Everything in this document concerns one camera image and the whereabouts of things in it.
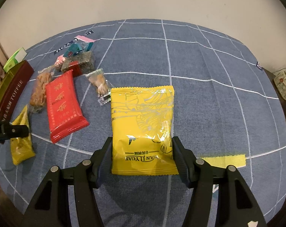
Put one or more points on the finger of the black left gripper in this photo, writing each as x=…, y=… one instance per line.
x=9, y=131

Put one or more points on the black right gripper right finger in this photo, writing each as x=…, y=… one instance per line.
x=236, y=204

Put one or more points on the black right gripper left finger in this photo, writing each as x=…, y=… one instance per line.
x=49, y=205

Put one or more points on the yellow snack packet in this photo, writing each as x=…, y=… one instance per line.
x=21, y=148
x=141, y=126

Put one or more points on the clear bag of fried twists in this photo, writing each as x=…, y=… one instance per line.
x=38, y=96

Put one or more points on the red snack packet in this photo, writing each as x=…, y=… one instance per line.
x=64, y=113

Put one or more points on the gold and maroon toffee tin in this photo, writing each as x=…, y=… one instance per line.
x=12, y=87

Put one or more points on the green tissue pack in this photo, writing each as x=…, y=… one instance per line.
x=15, y=59

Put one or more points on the pink floral candy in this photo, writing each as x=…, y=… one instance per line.
x=59, y=62

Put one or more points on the small clear nut packet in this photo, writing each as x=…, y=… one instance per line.
x=103, y=86

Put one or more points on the teal wrapped candy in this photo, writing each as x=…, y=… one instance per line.
x=77, y=48

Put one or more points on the dark sesame snack bar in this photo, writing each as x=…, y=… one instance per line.
x=80, y=64

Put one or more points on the blue checked tablecloth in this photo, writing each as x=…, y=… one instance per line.
x=224, y=104

